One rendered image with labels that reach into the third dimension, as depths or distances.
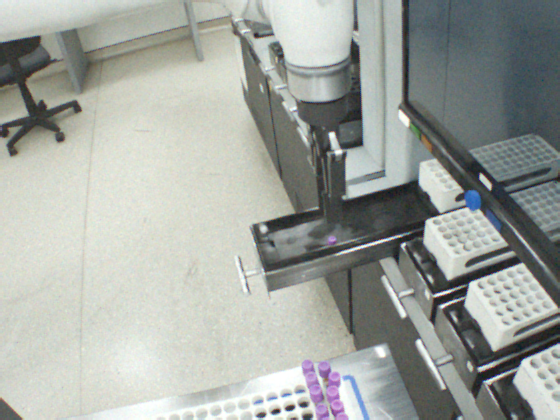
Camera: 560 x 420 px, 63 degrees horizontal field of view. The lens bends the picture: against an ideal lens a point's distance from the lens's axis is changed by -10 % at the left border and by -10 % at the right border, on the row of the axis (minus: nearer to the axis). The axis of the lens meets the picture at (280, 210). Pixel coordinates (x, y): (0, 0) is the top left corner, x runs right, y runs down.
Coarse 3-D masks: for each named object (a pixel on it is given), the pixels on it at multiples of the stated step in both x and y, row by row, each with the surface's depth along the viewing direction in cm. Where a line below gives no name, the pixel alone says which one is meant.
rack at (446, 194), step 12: (420, 168) 96; (432, 168) 95; (420, 180) 98; (432, 180) 92; (444, 180) 92; (432, 192) 93; (444, 192) 89; (456, 192) 90; (444, 204) 91; (456, 204) 92
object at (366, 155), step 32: (384, 32) 94; (384, 64) 99; (288, 96) 154; (384, 96) 104; (288, 128) 169; (384, 128) 109; (288, 160) 187; (352, 160) 121; (384, 160) 115; (288, 192) 208; (352, 320) 153
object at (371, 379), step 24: (336, 360) 71; (360, 360) 70; (384, 360) 70; (240, 384) 70; (264, 384) 69; (288, 384) 69; (360, 384) 67; (384, 384) 67; (120, 408) 68; (144, 408) 68; (168, 408) 68; (360, 408) 64; (384, 408) 64; (408, 408) 63
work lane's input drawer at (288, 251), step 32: (384, 192) 99; (416, 192) 97; (256, 224) 96; (288, 224) 97; (320, 224) 96; (384, 224) 93; (416, 224) 91; (256, 256) 96; (288, 256) 90; (320, 256) 89; (352, 256) 90; (384, 256) 93
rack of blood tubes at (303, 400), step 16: (304, 384) 62; (320, 384) 62; (224, 400) 61; (240, 400) 61; (288, 400) 60; (304, 400) 61; (160, 416) 60; (176, 416) 61; (192, 416) 61; (208, 416) 60; (224, 416) 60; (240, 416) 60; (256, 416) 63; (272, 416) 59; (288, 416) 59; (304, 416) 64; (352, 416) 58
